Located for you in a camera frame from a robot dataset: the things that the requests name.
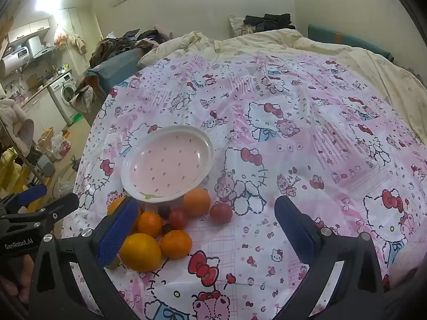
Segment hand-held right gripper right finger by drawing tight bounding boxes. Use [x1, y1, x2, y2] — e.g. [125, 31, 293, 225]
[274, 195, 394, 320]

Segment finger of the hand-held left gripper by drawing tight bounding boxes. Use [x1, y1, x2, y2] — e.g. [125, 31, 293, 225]
[33, 193, 80, 222]
[7, 183, 47, 208]

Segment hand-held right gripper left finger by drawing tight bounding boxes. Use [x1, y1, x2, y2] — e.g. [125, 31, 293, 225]
[28, 197, 147, 320]

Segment small orange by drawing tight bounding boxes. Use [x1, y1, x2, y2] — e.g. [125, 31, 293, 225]
[107, 196, 126, 217]
[137, 211, 164, 238]
[160, 230, 193, 259]
[182, 188, 212, 217]

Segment large orange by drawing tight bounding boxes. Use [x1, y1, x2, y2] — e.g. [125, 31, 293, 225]
[119, 233, 163, 273]

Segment pink plate with white rim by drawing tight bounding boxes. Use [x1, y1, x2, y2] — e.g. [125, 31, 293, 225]
[121, 126, 216, 203]

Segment person's left hand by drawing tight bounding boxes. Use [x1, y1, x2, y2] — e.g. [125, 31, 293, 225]
[0, 260, 34, 304]

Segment plastic bag with red contents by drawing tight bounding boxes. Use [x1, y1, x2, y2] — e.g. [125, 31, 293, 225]
[50, 131, 72, 161]

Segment dark red tomato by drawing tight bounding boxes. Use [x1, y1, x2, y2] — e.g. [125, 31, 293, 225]
[168, 207, 189, 230]

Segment pink cartoon printed sheet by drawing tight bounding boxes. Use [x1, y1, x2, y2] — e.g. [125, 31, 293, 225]
[62, 48, 427, 320]

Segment pale pink garment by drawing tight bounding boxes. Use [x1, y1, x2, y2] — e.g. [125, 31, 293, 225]
[0, 98, 35, 155]

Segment pale red tomato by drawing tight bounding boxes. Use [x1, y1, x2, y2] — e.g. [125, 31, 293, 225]
[209, 202, 233, 225]

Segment white washing machine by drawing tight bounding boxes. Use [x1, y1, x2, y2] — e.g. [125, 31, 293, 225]
[48, 70, 81, 127]

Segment white water heater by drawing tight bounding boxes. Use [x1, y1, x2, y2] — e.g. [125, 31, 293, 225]
[0, 47, 32, 79]

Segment teal bed footboard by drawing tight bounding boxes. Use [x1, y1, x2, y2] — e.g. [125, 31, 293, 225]
[85, 48, 144, 97]

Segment silver range hood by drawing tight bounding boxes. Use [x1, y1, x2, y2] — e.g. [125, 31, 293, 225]
[27, 35, 54, 59]

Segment hanging light clothes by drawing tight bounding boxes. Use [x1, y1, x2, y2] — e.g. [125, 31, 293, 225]
[55, 27, 89, 55]

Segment heap of mixed clothes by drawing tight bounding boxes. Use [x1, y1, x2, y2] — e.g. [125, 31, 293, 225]
[89, 30, 172, 70]

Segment teal headboard cushion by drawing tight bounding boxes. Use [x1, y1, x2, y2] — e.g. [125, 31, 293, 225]
[307, 23, 394, 62]

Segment pile of dark clothes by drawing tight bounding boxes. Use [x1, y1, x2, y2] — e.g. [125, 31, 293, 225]
[243, 13, 296, 34]

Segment patterned pillow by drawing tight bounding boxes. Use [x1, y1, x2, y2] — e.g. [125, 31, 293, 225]
[230, 15, 248, 35]

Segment white wall cabinets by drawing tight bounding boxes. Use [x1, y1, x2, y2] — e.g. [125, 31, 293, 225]
[7, 18, 50, 42]

